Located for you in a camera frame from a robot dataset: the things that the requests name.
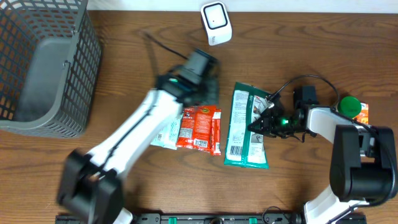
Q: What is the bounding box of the grey plastic mesh basket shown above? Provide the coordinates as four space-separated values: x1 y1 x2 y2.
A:
1 0 102 138

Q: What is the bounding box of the orange snack packet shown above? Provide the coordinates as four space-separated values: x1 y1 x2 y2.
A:
354 103 369 124

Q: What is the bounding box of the pale green wet wipes pack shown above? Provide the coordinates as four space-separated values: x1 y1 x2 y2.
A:
150 114 183 150

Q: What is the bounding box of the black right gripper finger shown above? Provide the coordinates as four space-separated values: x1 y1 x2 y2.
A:
248 117 267 128
248 126 267 135

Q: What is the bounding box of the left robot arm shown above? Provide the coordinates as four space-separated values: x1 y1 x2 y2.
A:
57 68 219 223

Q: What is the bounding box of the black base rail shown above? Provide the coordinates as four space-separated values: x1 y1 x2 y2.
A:
55 212 367 224

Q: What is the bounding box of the green 3M gloves package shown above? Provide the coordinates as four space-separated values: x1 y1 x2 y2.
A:
224 82 269 169

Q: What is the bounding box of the white barcode scanner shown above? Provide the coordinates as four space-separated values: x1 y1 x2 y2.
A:
200 1 233 46

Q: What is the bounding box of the red snack pouch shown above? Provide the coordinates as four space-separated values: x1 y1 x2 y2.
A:
176 105 216 152

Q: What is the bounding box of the red white sachet stick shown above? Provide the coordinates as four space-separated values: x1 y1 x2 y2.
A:
210 109 221 156

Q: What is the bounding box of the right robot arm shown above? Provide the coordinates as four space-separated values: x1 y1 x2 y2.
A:
248 104 397 223

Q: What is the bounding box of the green-lidded seasoning jar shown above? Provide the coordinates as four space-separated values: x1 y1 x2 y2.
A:
337 96 362 118

